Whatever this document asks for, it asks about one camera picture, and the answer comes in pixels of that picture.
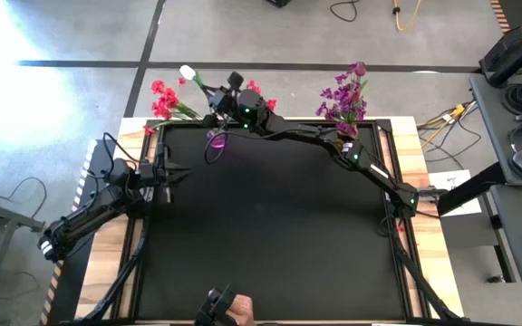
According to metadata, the red black tool case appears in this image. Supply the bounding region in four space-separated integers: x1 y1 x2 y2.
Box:
478 24 522 87

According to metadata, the white artificial tulip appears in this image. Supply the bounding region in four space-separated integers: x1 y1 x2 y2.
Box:
178 63 215 103

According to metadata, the yellow cable bundle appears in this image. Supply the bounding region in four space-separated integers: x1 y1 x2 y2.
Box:
417 102 475 137

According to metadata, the black diagonal support beam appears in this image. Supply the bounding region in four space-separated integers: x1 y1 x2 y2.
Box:
436 160 509 216

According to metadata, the pink artificial tulip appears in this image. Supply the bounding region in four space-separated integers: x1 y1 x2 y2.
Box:
353 61 368 91

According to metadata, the yellow floor cable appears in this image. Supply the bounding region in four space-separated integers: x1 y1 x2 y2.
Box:
391 0 421 32

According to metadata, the black handheld object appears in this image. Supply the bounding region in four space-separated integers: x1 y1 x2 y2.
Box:
194 283 237 326

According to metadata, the purple glass vase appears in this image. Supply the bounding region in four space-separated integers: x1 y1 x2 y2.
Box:
206 129 229 150

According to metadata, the black table mat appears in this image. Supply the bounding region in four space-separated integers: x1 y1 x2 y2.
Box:
136 126 407 321

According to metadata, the white paper sheet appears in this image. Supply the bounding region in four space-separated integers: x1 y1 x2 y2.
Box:
428 169 483 217

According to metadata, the black floor cable loop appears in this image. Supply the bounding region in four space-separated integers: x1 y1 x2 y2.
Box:
328 0 360 23

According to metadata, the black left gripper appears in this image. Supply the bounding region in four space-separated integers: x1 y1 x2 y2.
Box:
138 160 194 190

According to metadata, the person's hand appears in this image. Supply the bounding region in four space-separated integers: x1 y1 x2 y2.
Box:
227 293 256 326

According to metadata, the thin black floor cable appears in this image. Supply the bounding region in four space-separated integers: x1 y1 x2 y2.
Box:
0 176 48 221

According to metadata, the purple artificial flower bunch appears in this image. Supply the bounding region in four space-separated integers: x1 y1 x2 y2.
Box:
317 72 369 123
333 118 361 139

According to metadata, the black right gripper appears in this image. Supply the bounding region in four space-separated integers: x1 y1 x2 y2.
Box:
204 71 247 130

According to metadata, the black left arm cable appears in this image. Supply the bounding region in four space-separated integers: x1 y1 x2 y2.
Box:
101 132 142 176

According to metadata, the black frame strut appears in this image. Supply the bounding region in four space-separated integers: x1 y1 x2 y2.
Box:
390 225 459 322
83 230 149 322

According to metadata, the black aluminium table frame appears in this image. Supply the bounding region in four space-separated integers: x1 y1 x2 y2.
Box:
111 108 428 326

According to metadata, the black base platform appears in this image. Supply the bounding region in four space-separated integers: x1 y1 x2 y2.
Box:
38 138 120 326

